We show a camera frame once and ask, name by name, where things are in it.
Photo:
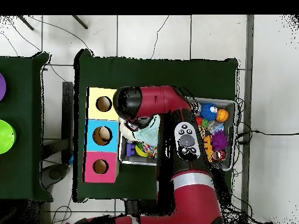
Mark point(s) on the cream waffle cloth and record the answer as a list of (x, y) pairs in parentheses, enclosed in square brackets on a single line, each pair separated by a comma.
[(127, 134)]

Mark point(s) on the mint green waffle cloth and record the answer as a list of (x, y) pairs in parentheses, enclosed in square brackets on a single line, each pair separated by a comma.
[(149, 135)]

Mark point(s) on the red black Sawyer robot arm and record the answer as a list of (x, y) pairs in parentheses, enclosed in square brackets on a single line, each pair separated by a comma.
[(158, 100)]

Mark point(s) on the wooden box with three holes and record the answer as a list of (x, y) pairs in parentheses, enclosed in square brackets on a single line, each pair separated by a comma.
[(102, 144)]

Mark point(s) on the shallow silver mesh bin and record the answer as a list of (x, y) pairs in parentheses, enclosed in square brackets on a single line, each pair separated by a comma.
[(137, 161)]

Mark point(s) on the dark green table cloth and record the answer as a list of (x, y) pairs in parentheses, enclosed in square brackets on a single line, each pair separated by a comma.
[(151, 72)]

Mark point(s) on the black upright panel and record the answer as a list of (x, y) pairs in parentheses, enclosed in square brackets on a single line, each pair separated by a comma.
[(67, 105)]

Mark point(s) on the blue puffer ball with eyes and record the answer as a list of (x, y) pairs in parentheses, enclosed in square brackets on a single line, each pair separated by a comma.
[(208, 110)]

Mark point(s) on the purple spiky ball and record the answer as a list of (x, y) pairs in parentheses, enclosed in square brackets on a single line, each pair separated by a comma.
[(219, 140)]

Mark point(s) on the grey round floor object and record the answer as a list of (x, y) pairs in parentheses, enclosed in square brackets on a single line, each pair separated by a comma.
[(55, 173)]

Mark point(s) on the orange basketball toy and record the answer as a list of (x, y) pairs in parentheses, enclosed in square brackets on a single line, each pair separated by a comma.
[(222, 115)]

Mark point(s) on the side table with green cloth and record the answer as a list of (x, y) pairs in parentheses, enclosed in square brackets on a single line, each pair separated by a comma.
[(23, 105)]

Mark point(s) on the black stand leg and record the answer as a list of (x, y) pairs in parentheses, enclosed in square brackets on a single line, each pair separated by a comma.
[(80, 22), (25, 22)]

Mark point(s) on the lime green bowl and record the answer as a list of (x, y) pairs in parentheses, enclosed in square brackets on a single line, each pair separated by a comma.
[(5, 137)]

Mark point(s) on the purple bowl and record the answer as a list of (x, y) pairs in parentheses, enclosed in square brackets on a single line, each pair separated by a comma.
[(1, 87)]

